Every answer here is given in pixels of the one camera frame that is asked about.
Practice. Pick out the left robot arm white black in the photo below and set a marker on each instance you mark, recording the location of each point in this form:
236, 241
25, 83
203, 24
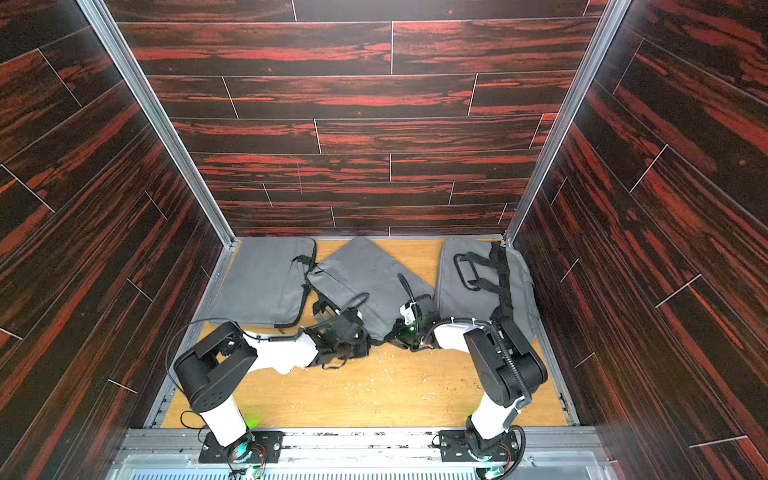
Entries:
211, 370

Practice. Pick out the front aluminium rail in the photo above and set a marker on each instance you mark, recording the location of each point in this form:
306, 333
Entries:
361, 453

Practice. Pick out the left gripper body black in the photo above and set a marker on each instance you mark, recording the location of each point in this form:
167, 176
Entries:
357, 347

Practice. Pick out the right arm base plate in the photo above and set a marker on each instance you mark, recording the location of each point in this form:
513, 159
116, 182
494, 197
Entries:
456, 445

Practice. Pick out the aluminium corner post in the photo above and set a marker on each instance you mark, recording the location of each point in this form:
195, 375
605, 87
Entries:
604, 34
100, 19

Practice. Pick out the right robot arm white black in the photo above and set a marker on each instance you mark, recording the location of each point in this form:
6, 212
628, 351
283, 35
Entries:
509, 369

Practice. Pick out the left aluminium corner post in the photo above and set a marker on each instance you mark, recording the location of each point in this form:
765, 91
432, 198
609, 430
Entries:
100, 19

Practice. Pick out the grey laptop bag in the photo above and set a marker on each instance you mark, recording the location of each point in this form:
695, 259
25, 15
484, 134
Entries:
266, 285

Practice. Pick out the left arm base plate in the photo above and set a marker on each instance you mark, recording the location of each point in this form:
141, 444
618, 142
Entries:
255, 447

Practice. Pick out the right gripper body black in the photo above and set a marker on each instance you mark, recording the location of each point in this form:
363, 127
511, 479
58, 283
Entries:
405, 333

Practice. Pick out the grey bag with straps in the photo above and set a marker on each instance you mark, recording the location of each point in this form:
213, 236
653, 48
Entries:
476, 277

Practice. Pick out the grey laptop sleeve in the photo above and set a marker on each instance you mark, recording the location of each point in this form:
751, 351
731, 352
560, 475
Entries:
362, 266

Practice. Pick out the right aluminium corner post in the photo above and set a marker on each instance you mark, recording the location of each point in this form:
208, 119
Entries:
604, 34

